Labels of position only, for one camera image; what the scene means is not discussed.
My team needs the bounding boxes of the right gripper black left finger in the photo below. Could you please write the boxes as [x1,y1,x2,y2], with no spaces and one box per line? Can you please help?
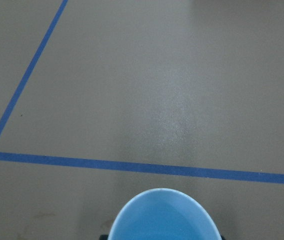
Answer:
[99,234,108,240]

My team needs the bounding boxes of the light blue plastic cup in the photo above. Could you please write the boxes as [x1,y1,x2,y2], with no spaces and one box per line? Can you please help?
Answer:
[108,188,222,240]

